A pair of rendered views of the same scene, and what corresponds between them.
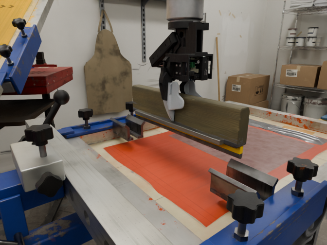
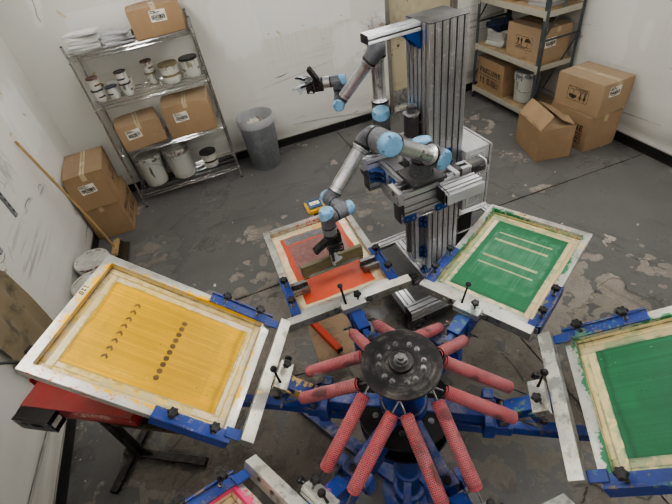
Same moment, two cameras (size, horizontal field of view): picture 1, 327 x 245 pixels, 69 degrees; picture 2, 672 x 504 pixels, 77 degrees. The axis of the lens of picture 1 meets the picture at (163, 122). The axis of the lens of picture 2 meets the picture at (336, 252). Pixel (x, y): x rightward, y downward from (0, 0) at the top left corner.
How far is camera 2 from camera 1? 2.07 m
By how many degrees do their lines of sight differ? 60
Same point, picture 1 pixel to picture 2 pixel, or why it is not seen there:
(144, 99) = (313, 269)
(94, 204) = (377, 291)
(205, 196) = (361, 275)
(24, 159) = (359, 302)
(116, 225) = (386, 287)
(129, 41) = not seen: outside the picture
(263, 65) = (70, 132)
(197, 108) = (345, 254)
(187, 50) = (337, 241)
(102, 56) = not seen: outside the picture
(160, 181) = (347, 285)
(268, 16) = (23, 60)
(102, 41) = not seen: outside the picture
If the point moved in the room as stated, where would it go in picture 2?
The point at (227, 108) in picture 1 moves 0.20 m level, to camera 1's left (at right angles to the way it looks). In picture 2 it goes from (357, 248) to (347, 274)
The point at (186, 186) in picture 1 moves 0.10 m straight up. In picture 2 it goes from (353, 279) to (351, 266)
